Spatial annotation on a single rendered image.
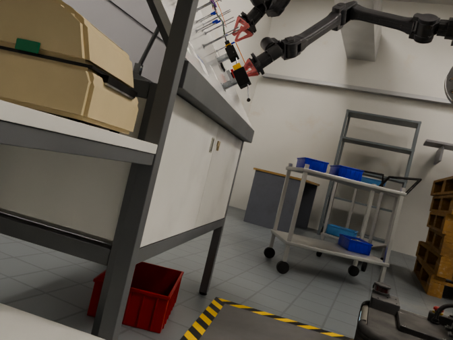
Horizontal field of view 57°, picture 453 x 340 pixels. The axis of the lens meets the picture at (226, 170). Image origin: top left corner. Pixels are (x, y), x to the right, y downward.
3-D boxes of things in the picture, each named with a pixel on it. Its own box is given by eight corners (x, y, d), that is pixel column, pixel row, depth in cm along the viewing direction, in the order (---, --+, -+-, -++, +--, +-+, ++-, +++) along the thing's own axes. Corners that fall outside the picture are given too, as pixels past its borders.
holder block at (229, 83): (231, 108, 149) (256, 96, 147) (218, 77, 150) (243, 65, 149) (234, 110, 153) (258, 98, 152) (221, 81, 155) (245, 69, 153)
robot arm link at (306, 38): (348, 3, 192) (346, 26, 199) (338, 1, 195) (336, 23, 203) (292, 40, 171) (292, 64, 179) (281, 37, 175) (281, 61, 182)
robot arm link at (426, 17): (348, -5, 199) (346, 15, 206) (332, 5, 193) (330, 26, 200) (441, 15, 175) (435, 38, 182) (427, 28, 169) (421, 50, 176)
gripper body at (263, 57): (249, 54, 174) (263, 44, 173) (253, 65, 184) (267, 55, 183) (257, 65, 172) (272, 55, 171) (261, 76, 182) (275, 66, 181)
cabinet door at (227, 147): (225, 218, 207) (244, 141, 207) (197, 229, 153) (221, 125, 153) (220, 216, 207) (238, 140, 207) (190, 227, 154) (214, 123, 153)
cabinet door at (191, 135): (195, 228, 153) (220, 124, 153) (134, 250, 99) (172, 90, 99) (190, 227, 153) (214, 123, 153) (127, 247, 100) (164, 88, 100)
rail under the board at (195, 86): (251, 143, 210) (254, 130, 210) (183, 88, 94) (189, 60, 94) (240, 140, 211) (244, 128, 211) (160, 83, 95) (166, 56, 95)
